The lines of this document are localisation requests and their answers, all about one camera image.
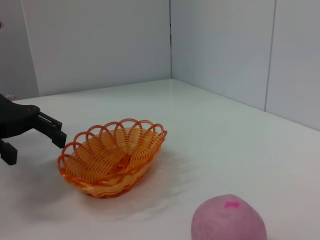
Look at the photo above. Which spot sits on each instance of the pink peach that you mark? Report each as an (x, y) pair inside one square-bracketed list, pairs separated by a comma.
[(225, 222)]

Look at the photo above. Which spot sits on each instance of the orange woven plastic basket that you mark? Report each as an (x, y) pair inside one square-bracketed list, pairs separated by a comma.
[(105, 165)]

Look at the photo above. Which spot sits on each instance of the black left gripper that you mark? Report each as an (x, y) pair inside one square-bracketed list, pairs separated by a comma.
[(15, 120)]

